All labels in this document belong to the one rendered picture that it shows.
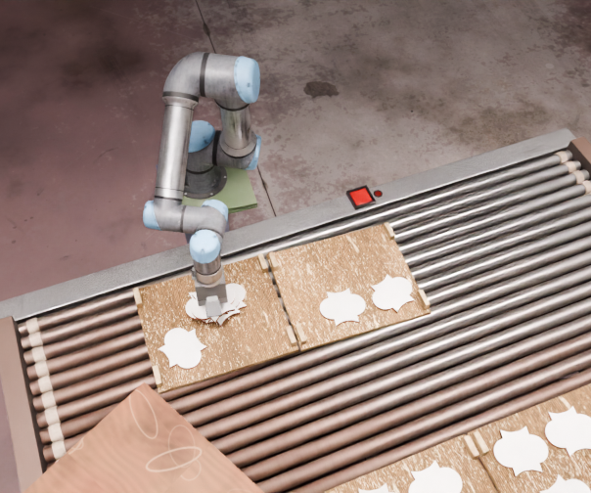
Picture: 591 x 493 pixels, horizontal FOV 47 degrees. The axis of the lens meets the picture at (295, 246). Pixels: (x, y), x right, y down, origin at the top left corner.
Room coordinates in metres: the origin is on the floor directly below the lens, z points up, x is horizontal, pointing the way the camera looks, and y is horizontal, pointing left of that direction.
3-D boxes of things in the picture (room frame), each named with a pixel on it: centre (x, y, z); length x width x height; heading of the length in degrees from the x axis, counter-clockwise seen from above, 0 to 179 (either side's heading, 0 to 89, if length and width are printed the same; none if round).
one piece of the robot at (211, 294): (1.00, 0.23, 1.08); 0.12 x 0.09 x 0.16; 11
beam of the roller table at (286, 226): (1.41, -0.06, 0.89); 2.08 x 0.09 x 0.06; 114
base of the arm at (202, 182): (1.56, 0.34, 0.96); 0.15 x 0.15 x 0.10
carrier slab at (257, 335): (0.99, 0.23, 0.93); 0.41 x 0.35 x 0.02; 111
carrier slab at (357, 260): (1.14, -0.16, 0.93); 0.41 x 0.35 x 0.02; 110
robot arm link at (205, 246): (1.02, 0.23, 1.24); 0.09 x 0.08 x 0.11; 176
